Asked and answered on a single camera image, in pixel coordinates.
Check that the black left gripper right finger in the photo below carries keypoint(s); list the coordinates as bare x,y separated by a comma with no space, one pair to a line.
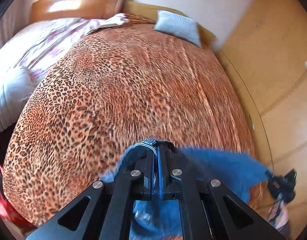
208,210

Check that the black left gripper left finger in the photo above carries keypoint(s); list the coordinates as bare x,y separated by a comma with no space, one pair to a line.
103,210

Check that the blue denim jeans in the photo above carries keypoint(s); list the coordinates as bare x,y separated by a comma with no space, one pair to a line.
159,219

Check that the person's right hand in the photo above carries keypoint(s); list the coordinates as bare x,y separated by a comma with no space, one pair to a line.
278,215

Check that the leopard print bedspread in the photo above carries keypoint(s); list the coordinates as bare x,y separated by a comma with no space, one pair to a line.
114,88

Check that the wooden wardrobe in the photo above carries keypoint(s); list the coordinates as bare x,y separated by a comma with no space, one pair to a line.
265,56

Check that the white floral duvet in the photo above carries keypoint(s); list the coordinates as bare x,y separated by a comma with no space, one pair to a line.
30,54

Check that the light grey pillow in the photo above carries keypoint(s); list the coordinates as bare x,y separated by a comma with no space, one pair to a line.
178,26

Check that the wooden headboard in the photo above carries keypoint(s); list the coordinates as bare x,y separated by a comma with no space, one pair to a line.
42,10

